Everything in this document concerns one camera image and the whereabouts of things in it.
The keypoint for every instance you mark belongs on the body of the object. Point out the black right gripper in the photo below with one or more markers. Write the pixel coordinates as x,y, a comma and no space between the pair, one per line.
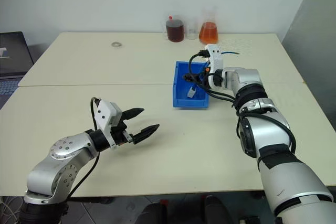
206,77

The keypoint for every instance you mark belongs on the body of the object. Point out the black rounded shape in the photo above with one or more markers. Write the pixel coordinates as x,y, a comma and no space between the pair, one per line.
215,208
157,213

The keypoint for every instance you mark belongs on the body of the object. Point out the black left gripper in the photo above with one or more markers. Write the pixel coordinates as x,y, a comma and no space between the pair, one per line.
120,134

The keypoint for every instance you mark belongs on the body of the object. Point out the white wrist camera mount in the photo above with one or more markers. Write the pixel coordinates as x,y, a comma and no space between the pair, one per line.
105,113
216,58

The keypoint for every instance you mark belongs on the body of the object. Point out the black table frame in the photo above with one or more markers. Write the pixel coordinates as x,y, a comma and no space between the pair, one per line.
92,200

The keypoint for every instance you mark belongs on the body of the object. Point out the glass flask with orange liquid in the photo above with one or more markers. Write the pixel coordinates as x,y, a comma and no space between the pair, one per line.
209,33

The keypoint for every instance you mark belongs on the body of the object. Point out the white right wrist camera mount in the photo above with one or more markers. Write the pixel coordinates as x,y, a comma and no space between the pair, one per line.
216,58

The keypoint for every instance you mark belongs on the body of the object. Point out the bottle with dark red liquid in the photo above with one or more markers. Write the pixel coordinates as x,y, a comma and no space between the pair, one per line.
175,31

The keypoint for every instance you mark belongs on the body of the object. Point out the clear glass beaker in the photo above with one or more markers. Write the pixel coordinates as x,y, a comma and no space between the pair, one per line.
191,33

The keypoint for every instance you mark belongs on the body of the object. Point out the small white object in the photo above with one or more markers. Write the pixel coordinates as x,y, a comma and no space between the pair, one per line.
191,93

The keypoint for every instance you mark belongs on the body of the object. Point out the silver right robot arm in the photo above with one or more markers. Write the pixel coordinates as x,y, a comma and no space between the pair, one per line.
288,176

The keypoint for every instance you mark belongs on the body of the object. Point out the dark laptop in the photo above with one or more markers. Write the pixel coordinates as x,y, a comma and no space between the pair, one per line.
13,51

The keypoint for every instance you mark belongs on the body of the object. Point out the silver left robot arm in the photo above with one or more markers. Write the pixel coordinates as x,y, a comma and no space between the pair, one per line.
63,150

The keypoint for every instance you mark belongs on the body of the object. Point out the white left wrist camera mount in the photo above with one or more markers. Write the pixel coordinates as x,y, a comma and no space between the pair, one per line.
105,113

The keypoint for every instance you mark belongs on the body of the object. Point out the blue plastic bin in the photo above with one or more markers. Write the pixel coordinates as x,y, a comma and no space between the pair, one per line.
189,102

